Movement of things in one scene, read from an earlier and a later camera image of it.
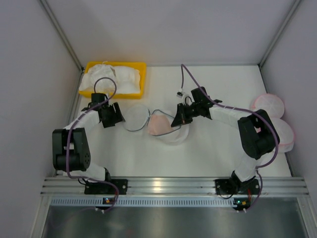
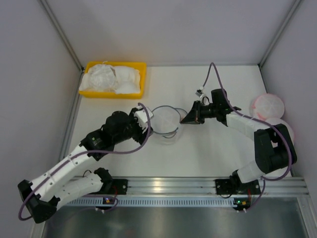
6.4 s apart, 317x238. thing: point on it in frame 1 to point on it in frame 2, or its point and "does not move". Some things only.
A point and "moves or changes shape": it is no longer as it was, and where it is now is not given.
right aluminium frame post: (294, 6) does not move
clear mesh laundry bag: (157, 123) moves or changes shape
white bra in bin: (100, 77) does not move
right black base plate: (229, 187) does not move
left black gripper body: (112, 116) to (142, 134)
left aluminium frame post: (59, 31) does not move
